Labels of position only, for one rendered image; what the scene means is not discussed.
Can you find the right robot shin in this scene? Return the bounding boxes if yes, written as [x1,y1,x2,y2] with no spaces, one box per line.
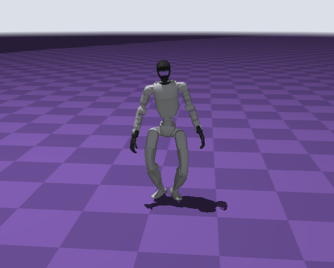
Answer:
[147,170,164,191]

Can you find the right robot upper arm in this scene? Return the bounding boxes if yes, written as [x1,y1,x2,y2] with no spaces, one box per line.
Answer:
[139,85,154,115]

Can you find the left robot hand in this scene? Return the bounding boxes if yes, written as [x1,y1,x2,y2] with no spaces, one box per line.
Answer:
[196,126,205,149]

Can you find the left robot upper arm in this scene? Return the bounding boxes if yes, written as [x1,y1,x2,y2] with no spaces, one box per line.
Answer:
[176,82,194,112]

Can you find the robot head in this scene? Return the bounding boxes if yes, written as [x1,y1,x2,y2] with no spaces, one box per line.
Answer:
[157,60,171,85]

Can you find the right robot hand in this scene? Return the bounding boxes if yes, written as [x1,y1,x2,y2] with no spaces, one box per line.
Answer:
[130,130,139,153]

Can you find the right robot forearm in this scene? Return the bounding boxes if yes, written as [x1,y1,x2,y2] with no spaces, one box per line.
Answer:
[132,107,143,135]

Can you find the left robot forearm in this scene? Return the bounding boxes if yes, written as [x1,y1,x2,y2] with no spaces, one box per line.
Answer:
[189,103,201,131]

